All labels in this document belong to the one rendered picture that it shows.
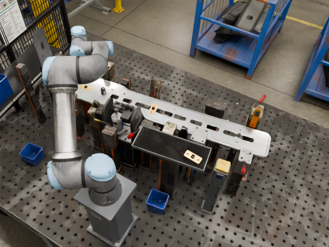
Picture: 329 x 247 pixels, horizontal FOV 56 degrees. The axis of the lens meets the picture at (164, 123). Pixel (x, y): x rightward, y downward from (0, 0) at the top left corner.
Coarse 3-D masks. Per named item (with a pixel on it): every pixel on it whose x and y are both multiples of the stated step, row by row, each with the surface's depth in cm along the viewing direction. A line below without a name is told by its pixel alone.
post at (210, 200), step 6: (216, 162) 147; (216, 174) 145; (222, 174) 144; (216, 180) 150; (222, 180) 148; (210, 186) 157; (216, 186) 154; (210, 192) 161; (216, 192) 159; (204, 198) 182; (210, 198) 166; (216, 198) 163; (204, 204) 173; (210, 204) 171; (204, 210) 177; (210, 210) 176
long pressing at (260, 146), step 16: (96, 80) 200; (80, 96) 191; (96, 96) 191; (128, 96) 192; (144, 96) 193; (144, 112) 184; (176, 112) 186; (192, 112) 186; (192, 128) 178; (224, 128) 179; (240, 128) 180; (224, 144) 172; (240, 144) 172; (256, 144) 173
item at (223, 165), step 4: (220, 160) 146; (224, 160) 146; (220, 164) 144; (224, 164) 144; (228, 164) 145; (216, 168) 143; (220, 168) 143; (224, 168) 143; (228, 168) 143; (224, 172) 143
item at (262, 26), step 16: (256, 0) 292; (272, 0) 287; (288, 0) 366; (224, 16) 366; (240, 16) 347; (256, 16) 352; (272, 16) 297; (208, 32) 386; (224, 32) 365; (240, 32) 323; (256, 32) 391; (272, 32) 368; (192, 48) 370; (208, 48) 360; (224, 48) 367; (240, 48) 368; (256, 48) 325; (240, 64) 349; (256, 64) 348
